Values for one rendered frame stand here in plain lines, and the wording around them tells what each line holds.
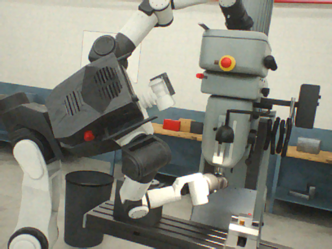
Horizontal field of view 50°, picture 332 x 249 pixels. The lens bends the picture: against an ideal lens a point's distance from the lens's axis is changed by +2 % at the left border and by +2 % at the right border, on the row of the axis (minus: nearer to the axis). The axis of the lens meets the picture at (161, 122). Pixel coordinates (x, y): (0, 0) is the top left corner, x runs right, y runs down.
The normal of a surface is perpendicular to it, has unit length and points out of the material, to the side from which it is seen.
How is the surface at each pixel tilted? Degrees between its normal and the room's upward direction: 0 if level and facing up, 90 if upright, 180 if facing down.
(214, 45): 90
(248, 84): 90
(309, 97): 90
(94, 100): 74
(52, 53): 90
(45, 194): 114
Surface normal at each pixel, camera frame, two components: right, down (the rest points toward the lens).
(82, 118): -0.45, -0.22
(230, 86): -0.33, 0.08
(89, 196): 0.21, 0.21
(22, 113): -0.03, 0.12
